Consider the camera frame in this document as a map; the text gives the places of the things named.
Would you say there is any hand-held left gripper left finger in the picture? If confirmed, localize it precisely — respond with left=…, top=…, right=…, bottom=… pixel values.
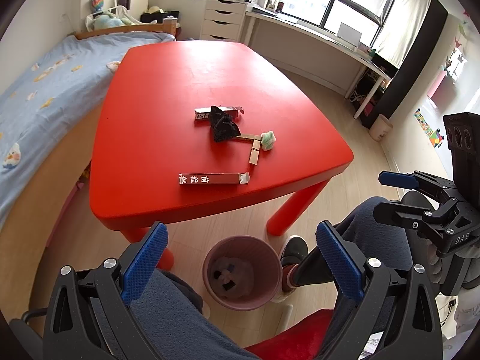
left=43, top=221, right=169, bottom=360

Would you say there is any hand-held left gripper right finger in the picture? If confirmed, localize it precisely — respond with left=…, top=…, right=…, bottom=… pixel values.
left=315, top=220, right=445, bottom=360

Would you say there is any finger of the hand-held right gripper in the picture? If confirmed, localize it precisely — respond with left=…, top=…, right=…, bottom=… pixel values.
left=372, top=199, right=451, bottom=235
left=378, top=170, right=456, bottom=197

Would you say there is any pink waste bin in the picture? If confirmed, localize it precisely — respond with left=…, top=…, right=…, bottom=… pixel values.
left=202, top=235, right=282, bottom=311

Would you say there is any dark red long carton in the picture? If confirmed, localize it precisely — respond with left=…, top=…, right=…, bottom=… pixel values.
left=178, top=171, right=251, bottom=187

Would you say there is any green white wrapper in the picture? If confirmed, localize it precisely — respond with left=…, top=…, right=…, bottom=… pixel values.
left=260, top=130, right=277, bottom=153

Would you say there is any black plastic bag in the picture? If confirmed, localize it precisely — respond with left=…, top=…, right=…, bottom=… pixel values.
left=209, top=105, right=242, bottom=143

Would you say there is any red white carton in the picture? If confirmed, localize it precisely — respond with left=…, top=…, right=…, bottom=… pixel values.
left=194, top=106, right=245, bottom=125

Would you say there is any person's right hand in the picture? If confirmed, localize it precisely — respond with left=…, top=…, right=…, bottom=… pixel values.
left=428, top=245, right=451, bottom=289

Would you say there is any person's right leg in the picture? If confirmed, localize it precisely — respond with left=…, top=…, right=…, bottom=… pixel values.
left=292, top=195, right=447, bottom=360

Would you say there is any person's leg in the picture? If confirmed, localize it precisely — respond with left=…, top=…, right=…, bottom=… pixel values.
left=92, top=268, right=263, bottom=360
left=292, top=195, right=447, bottom=360

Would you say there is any grey shoe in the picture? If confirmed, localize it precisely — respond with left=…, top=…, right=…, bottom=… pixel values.
left=280, top=235, right=309, bottom=293

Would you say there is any beige floor bin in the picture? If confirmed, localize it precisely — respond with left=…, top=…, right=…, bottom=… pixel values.
left=368, top=114, right=394, bottom=142

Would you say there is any person's left leg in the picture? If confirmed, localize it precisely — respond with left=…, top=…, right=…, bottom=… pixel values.
left=92, top=268, right=263, bottom=360

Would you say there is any red chair seat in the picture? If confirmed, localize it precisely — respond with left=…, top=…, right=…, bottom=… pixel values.
left=245, top=309, right=338, bottom=360

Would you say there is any crumpled clear plastic wrap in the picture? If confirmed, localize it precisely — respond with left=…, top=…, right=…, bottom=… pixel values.
left=210, top=257, right=259, bottom=301

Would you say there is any bed with blue sheet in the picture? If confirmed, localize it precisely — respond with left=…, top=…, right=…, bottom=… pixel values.
left=0, top=22, right=178, bottom=259

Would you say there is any black tall cabinet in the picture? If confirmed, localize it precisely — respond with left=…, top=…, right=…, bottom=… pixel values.
left=360, top=0, right=449, bottom=128

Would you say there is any paper crane garland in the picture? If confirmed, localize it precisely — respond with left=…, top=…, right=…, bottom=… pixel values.
left=442, top=19, right=469, bottom=83

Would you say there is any white hanging cloth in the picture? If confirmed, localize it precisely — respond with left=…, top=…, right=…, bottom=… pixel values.
left=373, top=0, right=432, bottom=70

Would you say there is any white long desk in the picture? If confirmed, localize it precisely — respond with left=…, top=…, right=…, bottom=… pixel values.
left=240, top=7, right=392, bottom=121

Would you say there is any blue printed blanket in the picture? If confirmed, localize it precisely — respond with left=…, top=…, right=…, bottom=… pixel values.
left=0, top=32, right=177, bottom=229

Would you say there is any red plastic table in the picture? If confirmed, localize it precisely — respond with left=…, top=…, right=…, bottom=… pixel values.
left=89, top=40, right=354, bottom=271

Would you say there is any white drawer unit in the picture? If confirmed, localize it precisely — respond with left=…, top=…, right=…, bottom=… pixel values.
left=200, top=0, right=248, bottom=43

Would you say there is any pastel plush toy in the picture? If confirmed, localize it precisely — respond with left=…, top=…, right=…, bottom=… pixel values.
left=87, top=10, right=130, bottom=31

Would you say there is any black storage box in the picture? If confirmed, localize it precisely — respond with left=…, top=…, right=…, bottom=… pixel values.
left=140, top=9, right=181, bottom=24

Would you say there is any colourful puzzle wall poster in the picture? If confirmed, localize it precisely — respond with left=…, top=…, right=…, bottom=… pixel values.
left=413, top=109, right=445, bottom=151

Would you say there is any pink wall paper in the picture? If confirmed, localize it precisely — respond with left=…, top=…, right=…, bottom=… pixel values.
left=427, top=71, right=449, bottom=102

